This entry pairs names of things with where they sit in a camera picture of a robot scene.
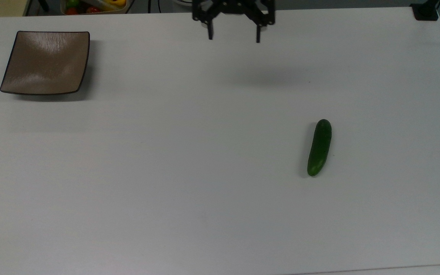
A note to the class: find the yellow toy pepper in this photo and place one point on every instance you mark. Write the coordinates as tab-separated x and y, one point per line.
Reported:
115	3

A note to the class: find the white round base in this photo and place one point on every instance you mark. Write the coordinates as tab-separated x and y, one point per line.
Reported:
181	2

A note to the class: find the red toy tomato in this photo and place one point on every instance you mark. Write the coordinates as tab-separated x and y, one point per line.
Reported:
93	9
71	11

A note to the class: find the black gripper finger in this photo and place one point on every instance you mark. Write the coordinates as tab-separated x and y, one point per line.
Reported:
258	34
210	31

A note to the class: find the green toy fruit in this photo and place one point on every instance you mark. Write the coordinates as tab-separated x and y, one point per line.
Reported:
72	3

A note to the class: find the green cucumber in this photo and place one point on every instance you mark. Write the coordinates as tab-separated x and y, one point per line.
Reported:
319	148

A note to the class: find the black stand leg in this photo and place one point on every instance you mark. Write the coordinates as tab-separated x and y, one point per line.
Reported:
43	4

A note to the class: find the basket of toy produce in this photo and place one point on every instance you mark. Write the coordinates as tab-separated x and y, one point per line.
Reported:
94	11

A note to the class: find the black table clamp mount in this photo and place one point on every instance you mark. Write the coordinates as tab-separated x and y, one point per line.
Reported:
425	10

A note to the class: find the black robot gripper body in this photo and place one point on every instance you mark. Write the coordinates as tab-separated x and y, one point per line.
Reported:
235	7

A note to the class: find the square brown ceramic plate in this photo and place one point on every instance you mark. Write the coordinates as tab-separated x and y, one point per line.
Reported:
46	63

